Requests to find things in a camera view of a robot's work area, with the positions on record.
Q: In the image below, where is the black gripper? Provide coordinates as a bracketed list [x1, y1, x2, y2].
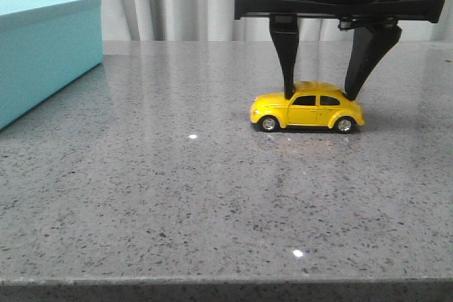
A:
[234, 0, 445, 100]

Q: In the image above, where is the yellow toy beetle car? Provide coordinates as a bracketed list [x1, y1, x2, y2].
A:
[250, 81, 365, 134]

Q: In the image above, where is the turquoise blue box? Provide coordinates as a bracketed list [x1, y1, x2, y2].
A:
[1, 0, 103, 127]

